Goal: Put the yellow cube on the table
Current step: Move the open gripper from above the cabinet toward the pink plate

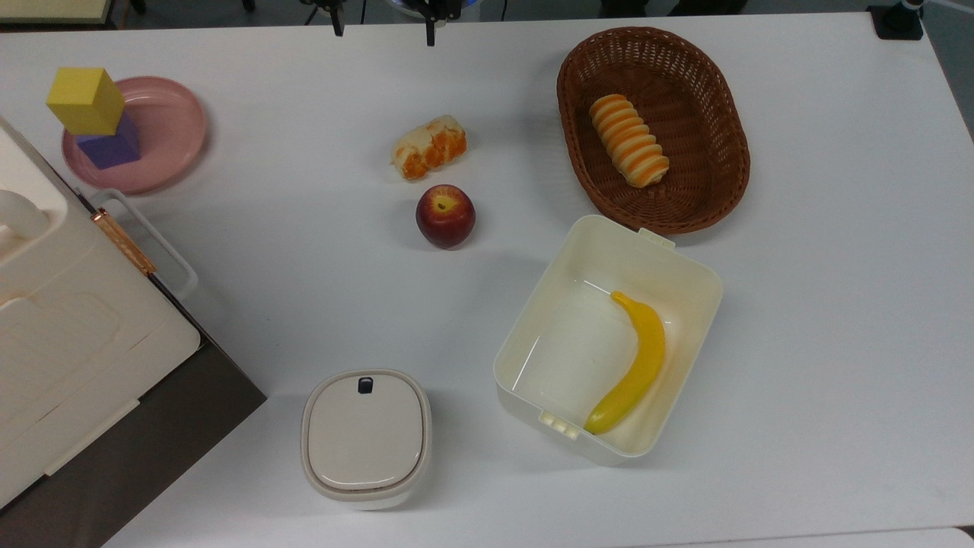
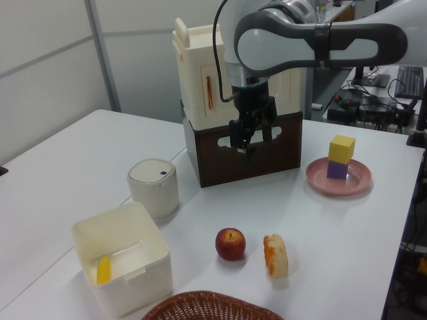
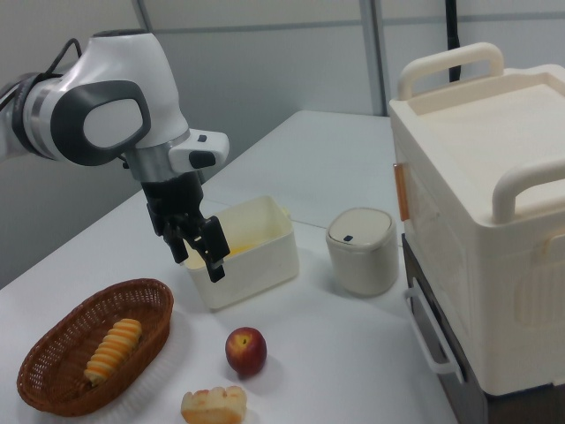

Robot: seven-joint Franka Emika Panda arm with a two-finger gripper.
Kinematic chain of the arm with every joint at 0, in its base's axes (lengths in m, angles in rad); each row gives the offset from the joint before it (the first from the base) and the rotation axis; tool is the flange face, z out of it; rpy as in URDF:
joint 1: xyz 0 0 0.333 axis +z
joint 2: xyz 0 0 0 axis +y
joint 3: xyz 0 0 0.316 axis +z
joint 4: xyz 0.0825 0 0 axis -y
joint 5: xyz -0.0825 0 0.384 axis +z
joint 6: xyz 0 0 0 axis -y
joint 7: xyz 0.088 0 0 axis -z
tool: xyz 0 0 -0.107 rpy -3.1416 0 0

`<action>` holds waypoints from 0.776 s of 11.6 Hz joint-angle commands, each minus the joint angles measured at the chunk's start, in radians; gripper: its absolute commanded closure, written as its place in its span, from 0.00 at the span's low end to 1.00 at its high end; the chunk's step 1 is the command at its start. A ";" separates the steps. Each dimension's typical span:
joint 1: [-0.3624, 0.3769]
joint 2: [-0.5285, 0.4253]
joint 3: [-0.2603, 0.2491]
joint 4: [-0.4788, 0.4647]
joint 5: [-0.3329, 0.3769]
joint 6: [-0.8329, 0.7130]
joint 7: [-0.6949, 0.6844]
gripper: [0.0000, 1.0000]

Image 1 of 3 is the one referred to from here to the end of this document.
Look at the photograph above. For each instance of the cream lidded canister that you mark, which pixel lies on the cream lidded canister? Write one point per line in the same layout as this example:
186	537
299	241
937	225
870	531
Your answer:
365	438

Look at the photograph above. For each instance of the brown wicker basket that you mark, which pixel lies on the brown wicker basket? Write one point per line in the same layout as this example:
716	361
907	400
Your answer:
711	114

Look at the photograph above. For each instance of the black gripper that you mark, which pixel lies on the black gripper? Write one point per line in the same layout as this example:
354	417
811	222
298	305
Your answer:
445	6

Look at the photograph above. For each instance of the yellow cube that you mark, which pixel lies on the yellow cube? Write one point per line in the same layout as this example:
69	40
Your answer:
84	103

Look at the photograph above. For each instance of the pink plate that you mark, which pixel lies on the pink plate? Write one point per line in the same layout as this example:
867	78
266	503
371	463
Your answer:
173	122

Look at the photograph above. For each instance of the orange striped bread roll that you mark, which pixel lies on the orange striped bread roll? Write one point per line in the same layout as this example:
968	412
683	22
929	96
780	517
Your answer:
630	141

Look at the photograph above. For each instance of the orange crumbly pastry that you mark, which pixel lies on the orange crumbly pastry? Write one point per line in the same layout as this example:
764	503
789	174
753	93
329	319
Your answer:
430	148

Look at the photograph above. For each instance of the purple cube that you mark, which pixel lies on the purple cube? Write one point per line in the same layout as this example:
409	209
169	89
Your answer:
112	152

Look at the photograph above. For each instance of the cream plastic box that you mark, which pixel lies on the cream plastic box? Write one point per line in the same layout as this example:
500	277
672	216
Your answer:
571	358

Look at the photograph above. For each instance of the black camera stand base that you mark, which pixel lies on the black camera stand base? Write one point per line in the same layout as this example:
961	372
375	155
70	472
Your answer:
898	23

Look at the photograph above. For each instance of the red apple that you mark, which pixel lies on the red apple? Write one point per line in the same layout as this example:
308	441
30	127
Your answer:
445	217

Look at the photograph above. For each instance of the yellow banana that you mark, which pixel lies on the yellow banana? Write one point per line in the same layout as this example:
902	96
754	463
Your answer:
644	358

